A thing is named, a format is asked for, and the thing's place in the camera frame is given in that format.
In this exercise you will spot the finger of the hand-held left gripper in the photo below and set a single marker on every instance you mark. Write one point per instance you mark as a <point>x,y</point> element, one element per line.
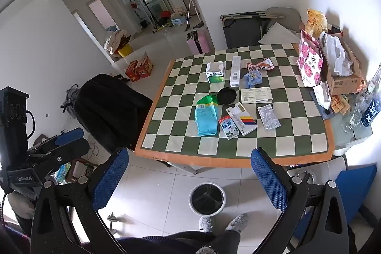
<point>68,152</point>
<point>70,135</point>

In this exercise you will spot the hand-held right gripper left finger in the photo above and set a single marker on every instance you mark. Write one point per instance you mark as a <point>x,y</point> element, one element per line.
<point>110,176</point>

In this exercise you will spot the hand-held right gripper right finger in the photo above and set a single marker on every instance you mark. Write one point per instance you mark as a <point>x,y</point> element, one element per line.
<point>268,179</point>

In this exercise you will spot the silver blister pack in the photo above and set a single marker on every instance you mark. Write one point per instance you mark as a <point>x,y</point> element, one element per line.
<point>268,117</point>

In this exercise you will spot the white round trash bin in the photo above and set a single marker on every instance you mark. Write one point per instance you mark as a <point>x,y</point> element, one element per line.
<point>207,199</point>

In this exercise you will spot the trash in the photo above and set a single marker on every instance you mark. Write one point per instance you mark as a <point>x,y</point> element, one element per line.
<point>241,120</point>

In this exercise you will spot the light blue packet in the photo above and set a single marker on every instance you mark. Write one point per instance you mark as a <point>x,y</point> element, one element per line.
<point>205,121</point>

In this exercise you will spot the white green cardboard box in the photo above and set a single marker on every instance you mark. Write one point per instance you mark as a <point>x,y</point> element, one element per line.
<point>215,77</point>

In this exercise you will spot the teal packet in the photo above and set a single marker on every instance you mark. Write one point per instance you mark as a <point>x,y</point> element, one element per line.
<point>63,173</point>

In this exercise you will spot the small chrome dumbbell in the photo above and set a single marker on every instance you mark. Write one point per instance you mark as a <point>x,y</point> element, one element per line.
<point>112,221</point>

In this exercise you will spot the black bag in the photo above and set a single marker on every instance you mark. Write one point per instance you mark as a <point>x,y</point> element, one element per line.
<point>110,108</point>

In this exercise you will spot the grey fuzzy slipper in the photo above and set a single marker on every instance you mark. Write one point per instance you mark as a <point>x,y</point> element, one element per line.
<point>236,221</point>
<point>205,223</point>

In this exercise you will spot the flat white paper box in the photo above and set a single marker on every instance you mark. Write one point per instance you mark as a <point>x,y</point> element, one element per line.
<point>256,95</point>

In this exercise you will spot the blue chair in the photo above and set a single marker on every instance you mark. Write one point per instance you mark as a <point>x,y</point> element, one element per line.
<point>354,182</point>

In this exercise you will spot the dark phone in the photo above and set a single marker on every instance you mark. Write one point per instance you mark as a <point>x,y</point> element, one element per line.
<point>325,113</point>

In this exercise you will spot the red gift box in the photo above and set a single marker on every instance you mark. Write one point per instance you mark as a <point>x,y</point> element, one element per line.
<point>145,66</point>
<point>132,72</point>

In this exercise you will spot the black round lid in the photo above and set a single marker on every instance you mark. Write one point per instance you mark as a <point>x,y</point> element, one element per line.
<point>226,95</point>

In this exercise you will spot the person's black pants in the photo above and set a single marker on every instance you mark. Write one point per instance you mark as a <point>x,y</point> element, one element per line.
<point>178,243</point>

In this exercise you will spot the green plastic bag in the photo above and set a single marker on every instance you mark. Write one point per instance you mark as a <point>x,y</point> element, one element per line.
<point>207,101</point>

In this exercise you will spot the white crumpled tissue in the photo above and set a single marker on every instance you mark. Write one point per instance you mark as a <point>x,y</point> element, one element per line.
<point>321,94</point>

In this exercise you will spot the yellow bin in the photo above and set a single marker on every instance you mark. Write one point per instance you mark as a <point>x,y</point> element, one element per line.
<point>125,51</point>

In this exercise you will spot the blue crumpled wrapper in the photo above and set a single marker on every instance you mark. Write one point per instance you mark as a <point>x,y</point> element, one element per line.
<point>252,77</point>

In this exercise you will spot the orange snack packet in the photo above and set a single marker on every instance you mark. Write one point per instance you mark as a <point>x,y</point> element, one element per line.
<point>339,103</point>

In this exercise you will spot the pile of blankets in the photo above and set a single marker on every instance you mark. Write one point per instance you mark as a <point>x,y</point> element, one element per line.
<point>114,39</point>

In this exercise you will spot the green white checkered table mat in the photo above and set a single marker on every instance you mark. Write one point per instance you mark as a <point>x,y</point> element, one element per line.
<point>184,99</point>

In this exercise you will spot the long white box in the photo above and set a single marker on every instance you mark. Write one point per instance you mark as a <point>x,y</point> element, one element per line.
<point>235,71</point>

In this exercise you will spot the red white wrapper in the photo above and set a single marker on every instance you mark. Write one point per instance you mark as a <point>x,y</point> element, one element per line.
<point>262,65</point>

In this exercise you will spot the clear glass bottle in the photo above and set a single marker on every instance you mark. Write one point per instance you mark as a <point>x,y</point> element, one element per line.
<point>357,105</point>

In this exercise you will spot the blue label bottle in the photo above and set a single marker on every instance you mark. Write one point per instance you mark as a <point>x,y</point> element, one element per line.
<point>370,114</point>

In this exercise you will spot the brown cardboard box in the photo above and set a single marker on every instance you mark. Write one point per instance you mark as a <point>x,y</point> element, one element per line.
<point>342,83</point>

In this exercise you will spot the pink flower paper bag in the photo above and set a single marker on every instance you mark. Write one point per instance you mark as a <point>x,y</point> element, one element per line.
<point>309,63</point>

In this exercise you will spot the white plastic bag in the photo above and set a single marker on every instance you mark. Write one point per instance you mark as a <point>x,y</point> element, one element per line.
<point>336,54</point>

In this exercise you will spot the white pillow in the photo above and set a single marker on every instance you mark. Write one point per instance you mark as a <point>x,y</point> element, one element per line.
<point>279,35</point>

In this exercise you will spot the black coat rack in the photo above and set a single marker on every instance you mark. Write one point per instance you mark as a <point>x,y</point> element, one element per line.
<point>142,4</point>

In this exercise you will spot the dark grey folding bed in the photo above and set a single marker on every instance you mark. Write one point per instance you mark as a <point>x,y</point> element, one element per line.
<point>241,30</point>

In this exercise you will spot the pink suitcase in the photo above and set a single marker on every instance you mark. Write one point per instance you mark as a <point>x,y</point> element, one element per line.
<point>198,41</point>

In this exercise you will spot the grey cushion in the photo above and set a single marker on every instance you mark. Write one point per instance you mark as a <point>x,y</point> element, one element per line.
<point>282,16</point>

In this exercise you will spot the yellow snack bag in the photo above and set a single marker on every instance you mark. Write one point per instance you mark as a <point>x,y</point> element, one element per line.
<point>317,22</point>

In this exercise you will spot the silver tripod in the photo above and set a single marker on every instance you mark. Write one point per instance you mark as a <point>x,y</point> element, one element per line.
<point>190,11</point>

